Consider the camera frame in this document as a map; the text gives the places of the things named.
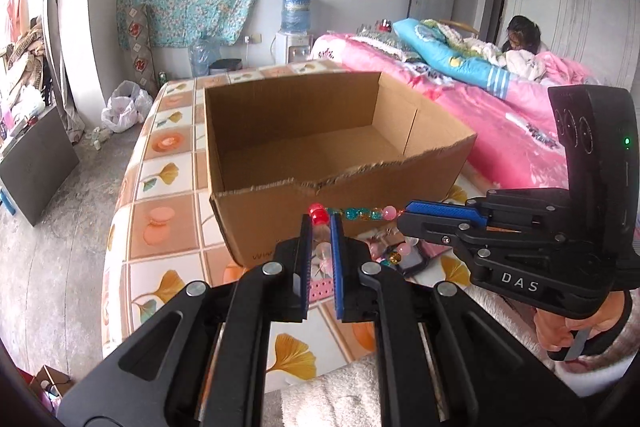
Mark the white water dispenser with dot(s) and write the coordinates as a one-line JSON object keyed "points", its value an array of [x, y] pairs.
{"points": [[291, 48]]}

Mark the dark grey cabinet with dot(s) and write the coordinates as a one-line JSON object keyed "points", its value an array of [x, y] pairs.
{"points": [[36, 165]]}

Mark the pink strap digital watch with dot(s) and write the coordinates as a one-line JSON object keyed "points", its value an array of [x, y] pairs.
{"points": [[387, 246]]}

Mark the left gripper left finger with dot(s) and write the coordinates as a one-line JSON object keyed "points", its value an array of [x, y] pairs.
{"points": [[200, 360]]}

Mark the pink floral quilt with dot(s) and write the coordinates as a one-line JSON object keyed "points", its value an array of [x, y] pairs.
{"points": [[516, 143]]}

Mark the right hand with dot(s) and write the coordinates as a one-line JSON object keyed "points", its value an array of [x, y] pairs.
{"points": [[555, 332]]}

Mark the clear plastic water jug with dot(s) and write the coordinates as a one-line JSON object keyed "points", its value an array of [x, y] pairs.
{"points": [[203, 52]]}

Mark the patterned plastic tablecloth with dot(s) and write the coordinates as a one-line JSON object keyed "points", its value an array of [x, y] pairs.
{"points": [[164, 233]]}

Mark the patterned rolled cushion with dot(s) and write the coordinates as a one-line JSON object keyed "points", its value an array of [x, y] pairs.
{"points": [[138, 30]]}

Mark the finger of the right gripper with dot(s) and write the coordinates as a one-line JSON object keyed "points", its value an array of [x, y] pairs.
{"points": [[442, 210], [440, 229]]}

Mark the brown cardboard box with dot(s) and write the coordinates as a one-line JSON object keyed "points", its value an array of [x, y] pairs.
{"points": [[341, 139]]}

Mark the white plastic bag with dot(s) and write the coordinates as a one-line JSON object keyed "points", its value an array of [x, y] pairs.
{"points": [[128, 105]]}

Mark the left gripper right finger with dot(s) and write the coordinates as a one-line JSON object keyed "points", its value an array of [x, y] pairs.
{"points": [[442, 359]]}

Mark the person sitting behind bed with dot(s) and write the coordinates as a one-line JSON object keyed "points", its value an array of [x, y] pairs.
{"points": [[519, 53]]}

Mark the blue patterned blanket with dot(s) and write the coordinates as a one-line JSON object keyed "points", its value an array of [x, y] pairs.
{"points": [[431, 44]]}

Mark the blue water dispenser bottle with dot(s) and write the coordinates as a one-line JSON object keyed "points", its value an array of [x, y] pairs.
{"points": [[295, 16]]}

